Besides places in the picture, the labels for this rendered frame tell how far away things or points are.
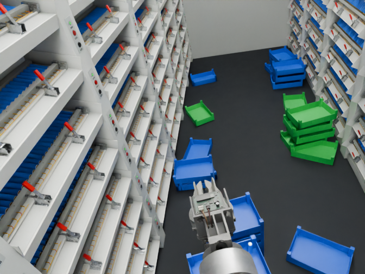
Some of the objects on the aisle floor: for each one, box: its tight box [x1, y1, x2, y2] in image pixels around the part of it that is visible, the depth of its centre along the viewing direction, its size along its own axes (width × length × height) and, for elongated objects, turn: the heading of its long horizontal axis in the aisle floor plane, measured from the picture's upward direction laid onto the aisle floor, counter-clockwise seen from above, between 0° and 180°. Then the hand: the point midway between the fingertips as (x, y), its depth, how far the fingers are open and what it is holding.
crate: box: [286, 226, 355, 274], centre depth 154 cm, size 30×20×8 cm
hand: (204, 187), depth 64 cm, fingers closed
